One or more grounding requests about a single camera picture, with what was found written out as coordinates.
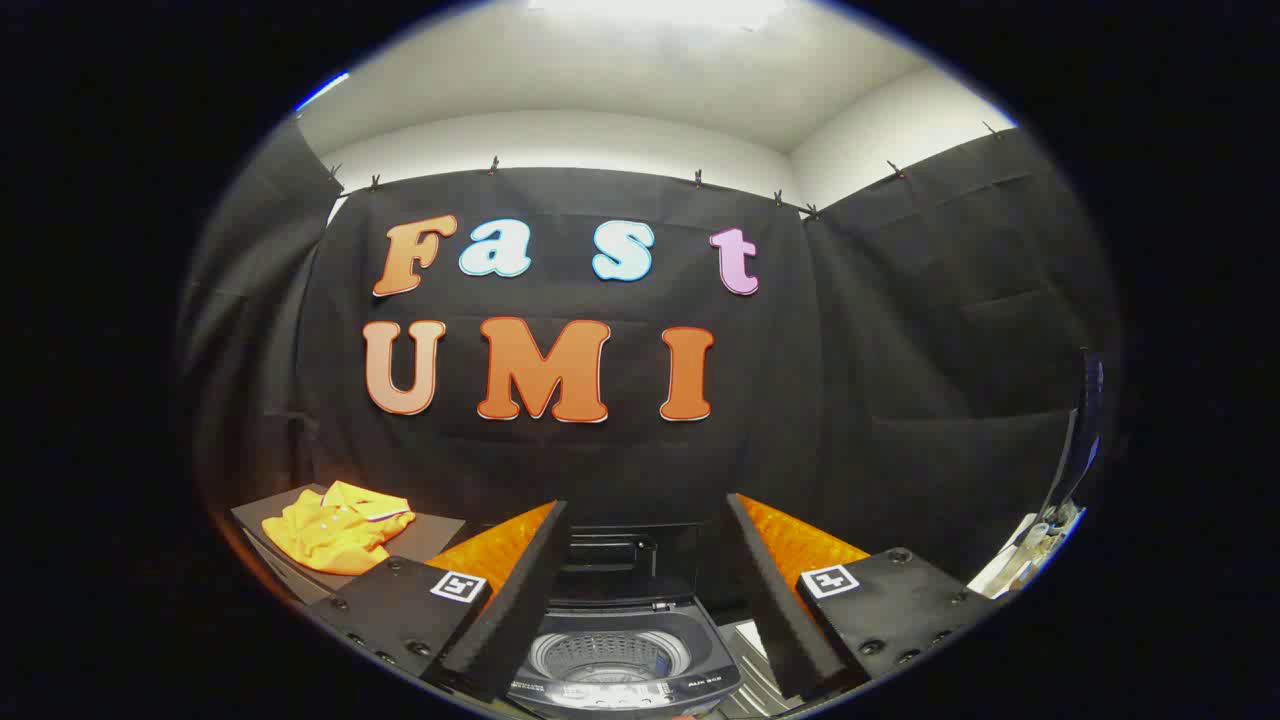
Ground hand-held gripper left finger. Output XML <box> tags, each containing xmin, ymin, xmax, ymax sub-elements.
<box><xmin>310</xmin><ymin>500</ymin><xmax>571</xmax><ymax>703</ymax></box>

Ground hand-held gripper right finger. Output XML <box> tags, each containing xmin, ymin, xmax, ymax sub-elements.
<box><xmin>725</xmin><ymin>493</ymin><xmax>1001</xmax><ymax>701</ymax></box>

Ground dark glass washing machine lid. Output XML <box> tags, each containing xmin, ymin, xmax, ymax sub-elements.
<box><xmin>560</xmin><ymin>522</ymin><xmax>736</xmax><ymax>611</ymax></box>

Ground dark grey washing machine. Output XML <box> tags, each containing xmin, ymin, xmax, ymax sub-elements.
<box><xmin>505</xmin><ymin>520</ymin><xmax>791</xmax><ymax>720</ymax></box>

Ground orange yellow polo shirt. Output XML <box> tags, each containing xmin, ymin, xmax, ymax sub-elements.
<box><xmin>262</xmin><ymin>481</ymin><xmax>416</xmax><ymax>576</ymax></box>

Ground grey cabinet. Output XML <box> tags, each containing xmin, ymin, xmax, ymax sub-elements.
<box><xmin>230</xmin><ymin>485</ymin><xmax>469</xmax><ymax>606</ymax></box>

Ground black backdrop cloth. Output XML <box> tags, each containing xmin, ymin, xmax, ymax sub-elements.
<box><xmin>178</xmin><ymin>120</ymin><xmax>1121</xmax><ymax>601</ymax></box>

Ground white side desk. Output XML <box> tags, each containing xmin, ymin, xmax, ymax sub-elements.
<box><xmin>965</xmin><ymin>510</ymin><xmax>1086</xmax><ymax>601</ymax></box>

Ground black computer monitor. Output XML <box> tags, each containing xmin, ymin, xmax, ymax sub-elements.
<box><xmin>1040</xmin><ymin>348</ymin><xmax>1106</xmax><ymax>521</ymax></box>

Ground row of black cloth clips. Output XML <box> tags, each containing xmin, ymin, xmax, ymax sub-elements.
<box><xmin>325</xmin><ymin>120</ymin><xmax>1006</xmax><ymax>221</ymax></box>

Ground small ceiling light panel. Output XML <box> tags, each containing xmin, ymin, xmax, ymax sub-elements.
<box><xmin>293</xmin><ymin>72</ymin><xmax>351</xmax><ymax>113</ymax></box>

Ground large ceiling light panel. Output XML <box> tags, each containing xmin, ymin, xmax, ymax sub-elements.
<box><xmin>528</xmin><ymin>0</ymin><xmax>791</xmax><ymax>27</ymax></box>

